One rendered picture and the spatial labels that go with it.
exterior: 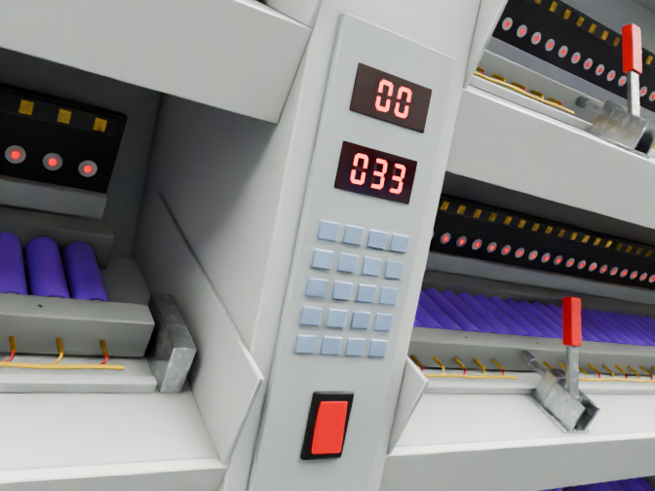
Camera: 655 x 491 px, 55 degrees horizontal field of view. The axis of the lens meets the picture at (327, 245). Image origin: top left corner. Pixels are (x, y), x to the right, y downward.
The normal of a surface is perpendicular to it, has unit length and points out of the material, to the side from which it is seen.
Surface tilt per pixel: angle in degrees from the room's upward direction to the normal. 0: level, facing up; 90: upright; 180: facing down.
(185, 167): 90
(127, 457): 20
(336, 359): 90
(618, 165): 110
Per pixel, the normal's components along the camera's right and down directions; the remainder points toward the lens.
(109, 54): 0.44, 0.48
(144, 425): 0.37, -0.87
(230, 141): -0.82, -0.13
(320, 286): 0.54, 0.15
